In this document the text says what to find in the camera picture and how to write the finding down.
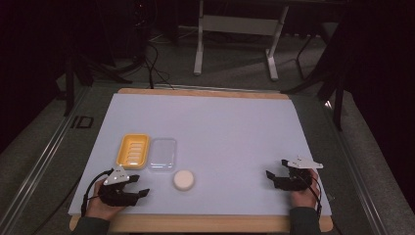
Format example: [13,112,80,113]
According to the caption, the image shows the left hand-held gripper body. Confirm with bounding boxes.
[98,164,141,208]

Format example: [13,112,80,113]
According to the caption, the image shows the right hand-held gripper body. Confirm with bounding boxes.
[274,156,324,192]

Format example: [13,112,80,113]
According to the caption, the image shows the person's left hand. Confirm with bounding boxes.
[85,178,127,221]

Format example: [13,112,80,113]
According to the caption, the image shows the person's right hand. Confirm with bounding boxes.
[290,168,320,210]

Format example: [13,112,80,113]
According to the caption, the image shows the yellow soap dish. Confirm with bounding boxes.
[115,132,152,170]

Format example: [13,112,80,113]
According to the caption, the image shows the clear plastic container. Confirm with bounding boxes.
[147,137,178,172]

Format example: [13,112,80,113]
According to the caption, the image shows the white table mat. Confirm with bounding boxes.
[68,92,333,217]

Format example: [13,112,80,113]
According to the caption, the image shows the black tripod stand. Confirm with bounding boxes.
[281,19,350,132]
[62,48,134,118]

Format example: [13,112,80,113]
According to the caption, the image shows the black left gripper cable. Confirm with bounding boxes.
[80,168,115,218]

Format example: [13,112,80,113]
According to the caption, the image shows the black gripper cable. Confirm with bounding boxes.
[305,177,325,217]
[80,168,115,218]

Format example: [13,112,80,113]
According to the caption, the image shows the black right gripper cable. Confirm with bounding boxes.
[305,177,325,217]

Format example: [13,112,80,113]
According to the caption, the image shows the metal floor rail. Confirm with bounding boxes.
[321,99,391,235]
[0,86,91,235]

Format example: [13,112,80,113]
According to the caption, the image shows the black floor cables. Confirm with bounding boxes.
[141,40,175,90]

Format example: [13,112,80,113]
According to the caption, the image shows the white metal desk frame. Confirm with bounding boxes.
[193,0,291,82]

